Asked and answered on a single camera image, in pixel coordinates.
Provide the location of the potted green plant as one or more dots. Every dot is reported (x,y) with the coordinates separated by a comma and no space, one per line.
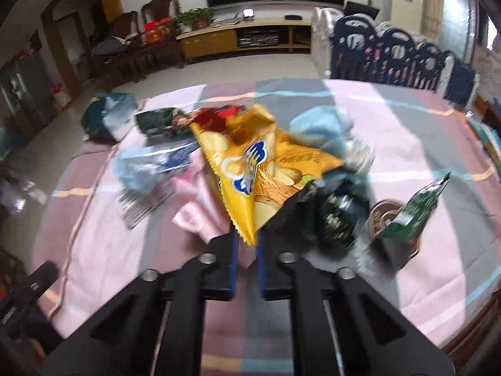
(193,17)

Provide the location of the small silver device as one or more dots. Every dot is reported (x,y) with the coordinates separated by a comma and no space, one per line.
(248,14)

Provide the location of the yellow tv cabinet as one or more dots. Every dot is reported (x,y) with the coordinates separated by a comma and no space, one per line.
(207,43)

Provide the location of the white barcode wrapper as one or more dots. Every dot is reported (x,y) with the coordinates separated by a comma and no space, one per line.
(137,205)

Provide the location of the grey refrigerator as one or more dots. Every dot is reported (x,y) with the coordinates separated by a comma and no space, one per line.
(23,86)

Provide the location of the black snack packet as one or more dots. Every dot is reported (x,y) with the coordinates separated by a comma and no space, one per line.
(336,215)

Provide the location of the dark wooden chair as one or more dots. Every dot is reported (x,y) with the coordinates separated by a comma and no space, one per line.
(164,53)
(117,64)

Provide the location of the light blue crumpled bag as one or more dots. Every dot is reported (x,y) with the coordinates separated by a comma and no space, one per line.
(319,125)

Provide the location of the red chip bag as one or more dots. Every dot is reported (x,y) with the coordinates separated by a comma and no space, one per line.
(213,116)

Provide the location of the light blue plastic wrapper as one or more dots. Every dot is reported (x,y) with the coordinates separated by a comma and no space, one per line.
(145,164)

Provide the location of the dark green snack packet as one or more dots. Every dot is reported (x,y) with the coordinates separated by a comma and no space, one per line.
(154,122)

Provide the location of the white crumpled plastic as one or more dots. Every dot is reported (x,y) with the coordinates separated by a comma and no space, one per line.
(362,156)

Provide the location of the teal shopping bag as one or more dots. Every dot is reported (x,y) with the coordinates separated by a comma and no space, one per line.
(98,119)

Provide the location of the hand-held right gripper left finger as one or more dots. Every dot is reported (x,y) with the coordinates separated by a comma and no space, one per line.
(233,260)

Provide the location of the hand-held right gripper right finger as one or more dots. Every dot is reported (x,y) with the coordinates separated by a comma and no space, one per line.
(261,266)

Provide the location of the pink wrapper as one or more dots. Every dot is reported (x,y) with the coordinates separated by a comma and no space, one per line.
(199,207)

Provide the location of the navy playpen fence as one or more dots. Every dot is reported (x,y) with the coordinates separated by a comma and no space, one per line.
(391,58)

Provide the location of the yellow chip bag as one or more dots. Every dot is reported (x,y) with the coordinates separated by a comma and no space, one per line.
(258,172)

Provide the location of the brown snack packet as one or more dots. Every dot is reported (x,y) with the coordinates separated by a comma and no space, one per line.
(183,119)

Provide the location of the pink grey plaid blanket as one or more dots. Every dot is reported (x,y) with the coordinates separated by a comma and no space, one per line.
(411,133)

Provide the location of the green foil packet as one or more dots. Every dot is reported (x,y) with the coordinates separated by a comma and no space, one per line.
(415,211)

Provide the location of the red gift box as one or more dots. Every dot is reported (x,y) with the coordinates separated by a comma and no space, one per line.
(157,31)

